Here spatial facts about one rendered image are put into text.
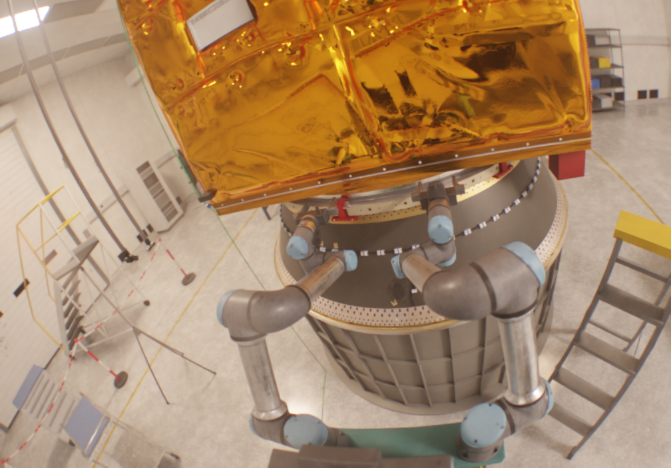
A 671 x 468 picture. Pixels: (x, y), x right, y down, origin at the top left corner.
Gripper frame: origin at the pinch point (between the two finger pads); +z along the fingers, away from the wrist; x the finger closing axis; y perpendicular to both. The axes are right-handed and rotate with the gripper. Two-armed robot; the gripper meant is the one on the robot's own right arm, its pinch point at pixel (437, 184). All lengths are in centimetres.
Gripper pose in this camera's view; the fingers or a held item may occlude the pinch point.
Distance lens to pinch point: 116.5
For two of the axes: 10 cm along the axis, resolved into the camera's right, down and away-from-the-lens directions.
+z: 2.4, -5.7, 7.8
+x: 9.1, -1.5, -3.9
